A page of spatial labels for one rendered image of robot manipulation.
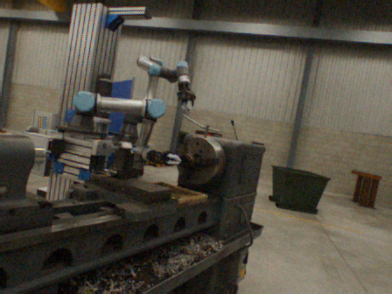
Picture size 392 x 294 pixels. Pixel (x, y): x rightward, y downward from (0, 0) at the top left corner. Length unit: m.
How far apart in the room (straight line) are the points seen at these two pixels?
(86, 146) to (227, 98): 10.65
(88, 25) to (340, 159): 10.95
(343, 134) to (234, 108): 4.28
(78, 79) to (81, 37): 0.30
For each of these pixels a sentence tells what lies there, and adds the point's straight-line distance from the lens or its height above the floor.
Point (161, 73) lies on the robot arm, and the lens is 1.98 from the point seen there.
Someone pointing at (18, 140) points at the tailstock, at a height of 1.13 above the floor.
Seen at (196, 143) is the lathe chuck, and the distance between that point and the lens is 1.86.
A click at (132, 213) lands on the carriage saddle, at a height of 0.90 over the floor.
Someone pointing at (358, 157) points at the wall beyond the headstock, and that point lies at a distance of 12.32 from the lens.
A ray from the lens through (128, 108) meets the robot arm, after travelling 1.76.
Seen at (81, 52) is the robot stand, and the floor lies 1.69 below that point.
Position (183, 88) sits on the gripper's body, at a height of 1.53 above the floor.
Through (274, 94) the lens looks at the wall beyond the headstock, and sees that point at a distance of 12.09.
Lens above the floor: 1.24
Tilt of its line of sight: 3 degrees down
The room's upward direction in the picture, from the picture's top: 10 degrees clockwise
